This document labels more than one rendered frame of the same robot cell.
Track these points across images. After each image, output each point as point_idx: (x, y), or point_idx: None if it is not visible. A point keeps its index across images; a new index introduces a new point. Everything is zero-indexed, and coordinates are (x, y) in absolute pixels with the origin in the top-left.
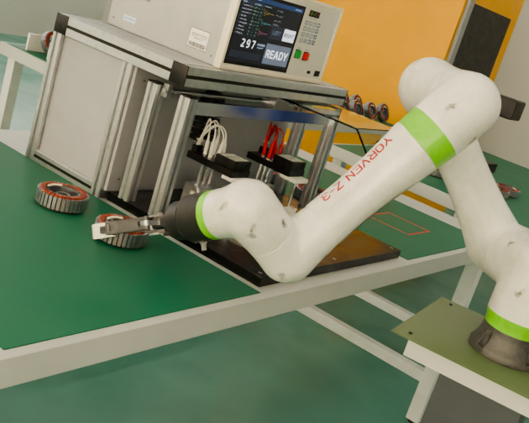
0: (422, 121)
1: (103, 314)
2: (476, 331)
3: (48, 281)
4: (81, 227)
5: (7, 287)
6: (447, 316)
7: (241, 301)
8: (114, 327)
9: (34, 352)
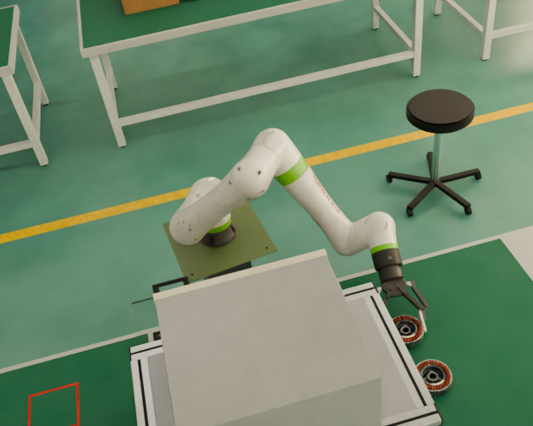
0: (303, 157)
1: (447, 259)
2: (227, 236)
3: (469, 284)
4: (426, 348)
5: (491, 278)
6: (213, 262)
7: (359, 273)
8: (446, 252)
9: (487, 237)
